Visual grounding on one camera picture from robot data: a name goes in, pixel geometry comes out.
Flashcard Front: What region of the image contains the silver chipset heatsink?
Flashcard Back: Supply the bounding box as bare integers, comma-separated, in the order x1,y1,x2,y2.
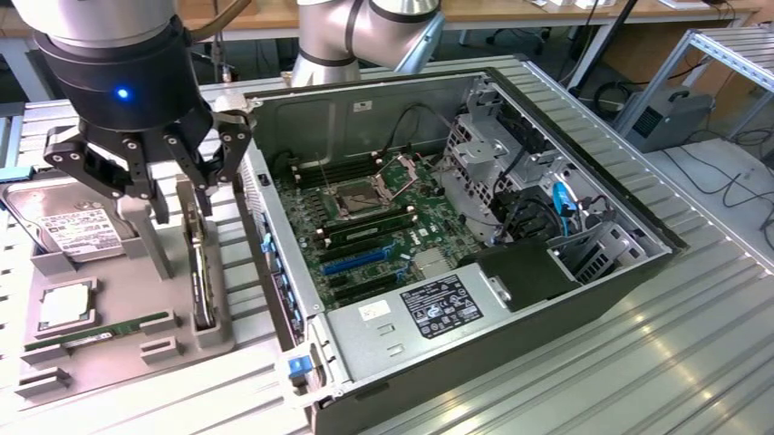
413,250,454,279

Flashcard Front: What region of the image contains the thin metal locking lever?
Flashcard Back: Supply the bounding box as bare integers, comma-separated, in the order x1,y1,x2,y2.
315,152,334,196

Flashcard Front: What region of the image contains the black plastic shroud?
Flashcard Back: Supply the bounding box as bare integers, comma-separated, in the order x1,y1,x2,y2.
458,238,588,314

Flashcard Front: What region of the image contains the metal socket cover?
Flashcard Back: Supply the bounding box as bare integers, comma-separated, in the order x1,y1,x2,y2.
369,152,425,203

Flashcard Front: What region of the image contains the hard disk with blue rails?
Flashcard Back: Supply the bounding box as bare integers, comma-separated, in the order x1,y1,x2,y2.
0,167,138,266

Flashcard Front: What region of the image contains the aluminium frame table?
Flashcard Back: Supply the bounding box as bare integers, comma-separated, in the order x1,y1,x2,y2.
613,24,774,150

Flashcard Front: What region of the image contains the black office chair base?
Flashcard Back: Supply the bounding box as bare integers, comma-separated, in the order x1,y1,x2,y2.
458,26,556,56

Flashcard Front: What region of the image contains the grey parts rack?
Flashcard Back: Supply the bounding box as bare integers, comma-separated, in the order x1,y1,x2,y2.
10,198,239,412

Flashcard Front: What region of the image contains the green RAM stick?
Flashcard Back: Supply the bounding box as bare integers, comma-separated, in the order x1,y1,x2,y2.
324,215,421,249
23,311,170,353

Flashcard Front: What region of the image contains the open black PC case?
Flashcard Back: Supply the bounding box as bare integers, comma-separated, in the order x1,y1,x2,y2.
215,66,692,435

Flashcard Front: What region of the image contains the black floor cable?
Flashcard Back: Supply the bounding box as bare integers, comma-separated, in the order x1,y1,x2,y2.
662,129,774,212

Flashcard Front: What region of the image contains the silver metal disk bay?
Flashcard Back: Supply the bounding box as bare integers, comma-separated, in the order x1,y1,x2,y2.
444,74,580,248

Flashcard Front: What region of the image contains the blue expansion slot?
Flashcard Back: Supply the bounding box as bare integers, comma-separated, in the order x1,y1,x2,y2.
322,250,396,276

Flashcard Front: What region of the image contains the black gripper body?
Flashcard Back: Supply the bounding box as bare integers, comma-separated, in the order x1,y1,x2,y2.
33,15,214,162

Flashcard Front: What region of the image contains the blue case latch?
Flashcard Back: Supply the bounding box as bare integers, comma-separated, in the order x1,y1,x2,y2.
286,356,315,379

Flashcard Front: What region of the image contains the silver power supply with label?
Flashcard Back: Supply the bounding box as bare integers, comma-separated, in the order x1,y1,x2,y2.
311,261,517,386

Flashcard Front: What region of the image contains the blue wire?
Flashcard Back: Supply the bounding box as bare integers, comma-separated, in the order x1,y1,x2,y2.
549,179,577,237

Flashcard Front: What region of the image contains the long black expansion slot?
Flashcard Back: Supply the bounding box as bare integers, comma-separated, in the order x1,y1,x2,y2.
333,278,405,304
317,242,390,265
329,270,394,291

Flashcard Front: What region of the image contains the graphics card with metal bracket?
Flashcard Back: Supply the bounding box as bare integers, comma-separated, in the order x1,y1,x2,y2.
174,173,219,330

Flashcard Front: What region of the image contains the green motherboard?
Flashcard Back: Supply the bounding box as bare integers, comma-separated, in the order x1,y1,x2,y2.
270,151,489,314

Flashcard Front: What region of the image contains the wooden desk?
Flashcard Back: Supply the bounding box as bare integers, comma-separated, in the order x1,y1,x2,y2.
0,0,765,104

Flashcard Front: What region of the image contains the CPU socket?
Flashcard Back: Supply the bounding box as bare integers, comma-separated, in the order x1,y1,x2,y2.
325,179,393,221

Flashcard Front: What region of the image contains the silver CPU chip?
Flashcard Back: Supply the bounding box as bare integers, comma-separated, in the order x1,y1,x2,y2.
37,285,93,328

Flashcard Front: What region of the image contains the black wire bundle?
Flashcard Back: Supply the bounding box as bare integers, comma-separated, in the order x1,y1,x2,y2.
488,188,568,241

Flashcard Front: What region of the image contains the grey unit with handle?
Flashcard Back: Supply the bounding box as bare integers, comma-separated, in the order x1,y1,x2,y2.
622,87,720,154

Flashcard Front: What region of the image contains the black stand pole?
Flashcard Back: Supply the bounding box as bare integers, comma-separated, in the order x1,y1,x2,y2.
568,0,641,99

